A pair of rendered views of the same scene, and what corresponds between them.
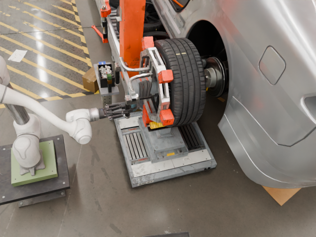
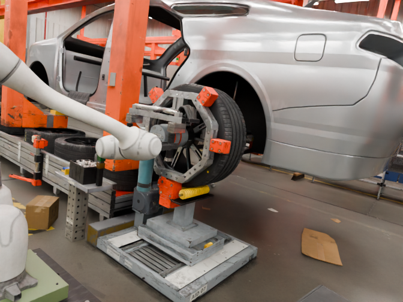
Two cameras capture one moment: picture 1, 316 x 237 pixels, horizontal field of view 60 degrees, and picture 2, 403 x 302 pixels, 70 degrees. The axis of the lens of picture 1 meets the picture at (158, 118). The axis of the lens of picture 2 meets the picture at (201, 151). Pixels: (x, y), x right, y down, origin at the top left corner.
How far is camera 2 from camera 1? 147 cm
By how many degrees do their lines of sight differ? 48
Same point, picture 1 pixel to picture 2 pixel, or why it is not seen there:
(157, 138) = (182, 231)
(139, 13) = (137, 75)
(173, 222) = not seen: outside the picture
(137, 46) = not seen: hidden behind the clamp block
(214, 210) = (297, 293)
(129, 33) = (125, 97)
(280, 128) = (348, 87)
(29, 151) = (21, 225)
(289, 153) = (369, 103)
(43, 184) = not seen: outside the picture
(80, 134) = (149, 135)
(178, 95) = (226, 115)
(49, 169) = (49, 284)
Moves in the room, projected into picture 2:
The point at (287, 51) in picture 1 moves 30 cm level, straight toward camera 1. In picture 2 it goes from (320, 27) to (348, 10)
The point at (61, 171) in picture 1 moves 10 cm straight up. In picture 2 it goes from (70, 289) to (72, 265)
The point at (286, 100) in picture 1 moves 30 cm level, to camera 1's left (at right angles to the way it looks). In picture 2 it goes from (341, 59) to (301, 47)
